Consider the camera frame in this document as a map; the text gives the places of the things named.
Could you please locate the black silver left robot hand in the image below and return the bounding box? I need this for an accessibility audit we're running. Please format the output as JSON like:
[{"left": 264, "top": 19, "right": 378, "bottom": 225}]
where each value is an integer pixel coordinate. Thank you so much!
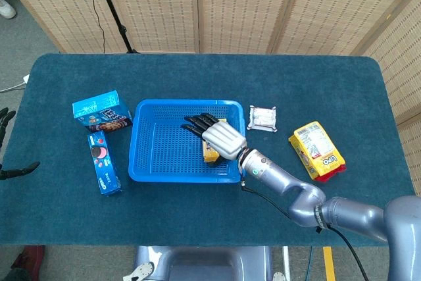
[{"left": 0, "top": 107, "right": 41, "bottom": 182}]

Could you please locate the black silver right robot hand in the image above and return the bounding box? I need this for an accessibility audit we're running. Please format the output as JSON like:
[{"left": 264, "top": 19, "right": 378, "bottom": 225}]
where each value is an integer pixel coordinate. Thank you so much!
[{"left": 180, "top": 113, "right": 248, "bottom": 167}]

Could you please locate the yellow snack packet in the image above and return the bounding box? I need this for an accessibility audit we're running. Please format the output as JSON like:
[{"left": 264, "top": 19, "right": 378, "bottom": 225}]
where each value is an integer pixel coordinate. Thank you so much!
[{"left": 202, "top": 118, "right": 228, "bottom": 163}]

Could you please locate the white snack packet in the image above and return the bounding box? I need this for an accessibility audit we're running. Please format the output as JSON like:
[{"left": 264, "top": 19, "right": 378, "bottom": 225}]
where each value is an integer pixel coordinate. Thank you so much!
[{"left": 246, "top": 105, "right": 278, "bottom": 133}]

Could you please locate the yellow red Lipo bag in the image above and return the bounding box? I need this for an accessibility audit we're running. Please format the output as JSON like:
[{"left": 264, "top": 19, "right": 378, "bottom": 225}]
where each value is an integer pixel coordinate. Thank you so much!
[{"left": 288, "top": 120, "right": 347, "bottom": 183}]

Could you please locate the long blue Oreo box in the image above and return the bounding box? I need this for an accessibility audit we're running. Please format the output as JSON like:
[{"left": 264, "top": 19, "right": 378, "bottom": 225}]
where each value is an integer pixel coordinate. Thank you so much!
[{"left": 87, "top": 130, "right": 123, "bottom": 197}]

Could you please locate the wide blue cookie box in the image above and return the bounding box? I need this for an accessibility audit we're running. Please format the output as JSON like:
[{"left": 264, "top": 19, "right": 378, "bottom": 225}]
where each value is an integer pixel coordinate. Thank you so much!
[{"left": 72, "top": 89, "right": 133, "bottom": 134}]

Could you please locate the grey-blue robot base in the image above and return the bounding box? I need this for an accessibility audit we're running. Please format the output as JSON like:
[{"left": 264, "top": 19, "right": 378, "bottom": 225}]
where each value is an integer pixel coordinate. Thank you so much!
[{"left": 122, "top": 245, "right": 286, "bottom": 281}]

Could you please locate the blue plastic perforated basket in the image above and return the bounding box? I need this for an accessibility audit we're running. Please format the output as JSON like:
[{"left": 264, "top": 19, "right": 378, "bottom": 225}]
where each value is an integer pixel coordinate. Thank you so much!
[{"left": 128, "top": 99, "right": 247, "bottom": 184}]

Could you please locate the dark teal table mat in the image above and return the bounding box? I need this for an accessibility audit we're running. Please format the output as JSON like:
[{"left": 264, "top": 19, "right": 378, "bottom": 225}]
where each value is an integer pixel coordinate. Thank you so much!
[{"left": 0, "top": 53, "right": 421, "bottom": 247}]

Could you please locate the red shoe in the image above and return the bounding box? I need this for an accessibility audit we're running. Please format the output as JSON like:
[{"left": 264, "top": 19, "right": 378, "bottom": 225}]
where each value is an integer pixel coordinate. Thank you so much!
[{"left": 11, "top": 244, "right": 45, "bottom": 274}]

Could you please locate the bamboo folding screen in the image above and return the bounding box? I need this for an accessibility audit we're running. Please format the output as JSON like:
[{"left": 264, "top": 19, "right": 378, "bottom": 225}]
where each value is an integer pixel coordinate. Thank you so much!
[{"left": 0, "top": 0, "right": 421, "bottom": 172}]

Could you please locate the white shoe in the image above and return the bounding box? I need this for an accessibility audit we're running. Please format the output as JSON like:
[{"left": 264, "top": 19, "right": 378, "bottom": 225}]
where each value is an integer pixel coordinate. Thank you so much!
[{"left": 0, "top": 0, "right": 17, "bottom": 20}]

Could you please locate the yellow floor tape strip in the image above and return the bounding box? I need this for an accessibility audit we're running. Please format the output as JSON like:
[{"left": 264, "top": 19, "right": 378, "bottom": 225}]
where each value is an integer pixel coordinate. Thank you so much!
[{"left": 322, "top": 246, "right": 336, "bottom": 281}]

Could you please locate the black tripod stand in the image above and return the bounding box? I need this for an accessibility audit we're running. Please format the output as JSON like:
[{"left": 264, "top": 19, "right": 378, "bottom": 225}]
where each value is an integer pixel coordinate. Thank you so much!
[{"left": 91, "top": 0, "right": 139, "bottom": 54}]

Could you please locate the white power adapter with cord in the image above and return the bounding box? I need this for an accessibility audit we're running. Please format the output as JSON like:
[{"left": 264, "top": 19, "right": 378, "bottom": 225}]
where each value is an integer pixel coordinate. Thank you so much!
[{"left": 0, "top": 74, "right": 30, "bottom": 93}]

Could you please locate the blue floor cable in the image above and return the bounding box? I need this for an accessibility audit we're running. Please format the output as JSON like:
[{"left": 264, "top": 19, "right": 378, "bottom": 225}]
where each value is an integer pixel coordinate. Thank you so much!
[{"left": 305, "top": 246, "right": 315, "bottom": 281}]

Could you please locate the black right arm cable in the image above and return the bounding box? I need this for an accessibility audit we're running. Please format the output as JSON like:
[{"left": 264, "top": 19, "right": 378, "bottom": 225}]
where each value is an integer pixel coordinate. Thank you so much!
[{"left": 241, "top": 180, "right": 370, "bottom": 281}]

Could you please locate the thin black hanging cable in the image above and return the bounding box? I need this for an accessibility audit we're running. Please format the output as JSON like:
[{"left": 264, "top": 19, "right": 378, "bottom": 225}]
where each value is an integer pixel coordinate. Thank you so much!
[{"left": 80, "top": 0, "right": 106, "bottom": 53}]

